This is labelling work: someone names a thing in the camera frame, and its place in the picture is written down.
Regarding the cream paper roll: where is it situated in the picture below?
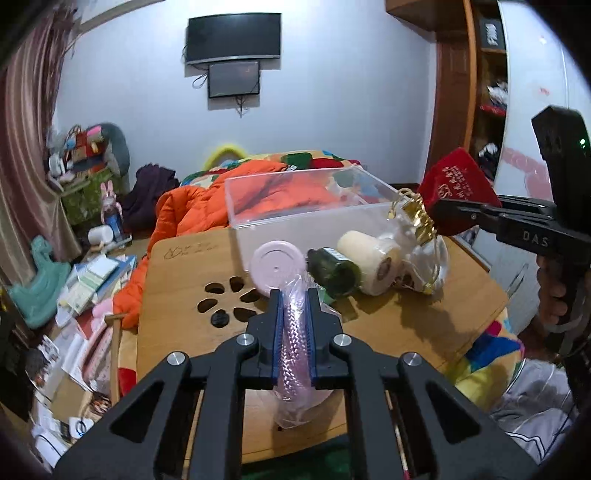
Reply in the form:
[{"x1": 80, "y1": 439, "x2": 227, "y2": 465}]
[{"x1": 337, "y1": 230, "x2": 402, "y2": 296}]

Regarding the dark green glass bottle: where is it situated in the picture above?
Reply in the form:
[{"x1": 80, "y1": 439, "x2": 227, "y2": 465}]
[{"x1": 307, "y1": 247, "x2": 361, "y2": 299}]

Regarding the pink braided rope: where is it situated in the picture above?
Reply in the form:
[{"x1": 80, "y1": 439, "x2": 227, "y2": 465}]
[{"x1": 270, "y1": 272, "x2": 330, "y2": 429}]

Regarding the clear plastic storage bin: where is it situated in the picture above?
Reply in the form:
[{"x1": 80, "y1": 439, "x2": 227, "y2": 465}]
[{"x1": 224, "y1": 166, "x2": 399, "y2": 273}]

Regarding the pink round lidded jar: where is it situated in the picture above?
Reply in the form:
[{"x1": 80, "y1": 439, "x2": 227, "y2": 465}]
[{"x1": 249, "y1": 240, "x2": 307, "y2": 297}]

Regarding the person's hand on gripper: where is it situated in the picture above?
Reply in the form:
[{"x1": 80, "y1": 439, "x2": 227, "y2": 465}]
[{"x1": 536, "y1": 256, "x2": 568, "y2": 325}]

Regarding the pile of books and papers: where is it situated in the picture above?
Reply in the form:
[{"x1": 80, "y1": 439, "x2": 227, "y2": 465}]
[{"x1": 25, "y1": 254, "x2": 137, "y2": 469}]

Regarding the wooden wardrobe shelf unit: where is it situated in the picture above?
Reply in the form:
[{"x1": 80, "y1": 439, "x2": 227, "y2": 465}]
[{"x1": 386, "y1": 1, "x2": 509, "y2": 181}]

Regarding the colourful patchwork bed quilt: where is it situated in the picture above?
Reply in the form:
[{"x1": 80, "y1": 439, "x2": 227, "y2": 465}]
[{"x1": 180, "y1": 150, "x2": 361, "y2": 188}]

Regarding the teal dinosaur plush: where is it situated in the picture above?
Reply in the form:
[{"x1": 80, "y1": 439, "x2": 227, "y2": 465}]
[{"x1": 8, "y1": 235, "x2": 71, "y2": 330}]

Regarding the white mug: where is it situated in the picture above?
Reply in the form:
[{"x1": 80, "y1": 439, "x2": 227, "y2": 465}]
[{"x1": 87, "y1": 224, "x2": 114, "y2": 246}]

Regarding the dark purple cloth heap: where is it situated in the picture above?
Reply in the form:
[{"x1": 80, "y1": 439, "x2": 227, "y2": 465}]
[{"x1": 121, "y1": 164, "x2": 179, "y2": 232}]

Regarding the pink bunny water bottle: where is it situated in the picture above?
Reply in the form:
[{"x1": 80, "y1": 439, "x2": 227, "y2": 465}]
[{"x1": 100, "y1": 180, "x2": 124, "y2": 241}]

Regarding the orange down jacket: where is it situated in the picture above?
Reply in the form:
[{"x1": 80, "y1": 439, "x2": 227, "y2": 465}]
[{"x1": 113, "y1": 159, "x2": 337, "y2": 330}]

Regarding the yellow curved headboard cushion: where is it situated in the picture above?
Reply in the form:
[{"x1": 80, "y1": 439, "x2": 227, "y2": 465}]
[{"x1": 204, "y1": 144, "x2": 247, "y2": 170}]

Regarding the cluttered green storage box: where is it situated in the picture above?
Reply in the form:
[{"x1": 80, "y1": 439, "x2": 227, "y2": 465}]
[{"x1": 47, "y1": 123, "x2": 127, "y2": 226}]

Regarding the grey round cushion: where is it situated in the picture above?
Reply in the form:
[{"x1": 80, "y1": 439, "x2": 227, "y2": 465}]
[{"x1": 100, "y1": 122, "x2": 130, "y2": 177}]

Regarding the pink brown curtain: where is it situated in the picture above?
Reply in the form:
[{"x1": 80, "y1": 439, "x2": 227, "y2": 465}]
[{"x1": 1, "y1": 3, "x2": 81, "y2": 284}]

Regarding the small wall monitor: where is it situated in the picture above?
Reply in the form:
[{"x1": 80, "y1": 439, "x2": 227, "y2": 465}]
[{"x1": 207, "y1": 61, "x2": 260, "y2": 99}]

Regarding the black wall television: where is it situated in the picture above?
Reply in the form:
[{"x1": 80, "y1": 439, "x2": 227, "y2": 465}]
[{"x1": 184, "y1": 13, "x2": 281, "y2": 65}]

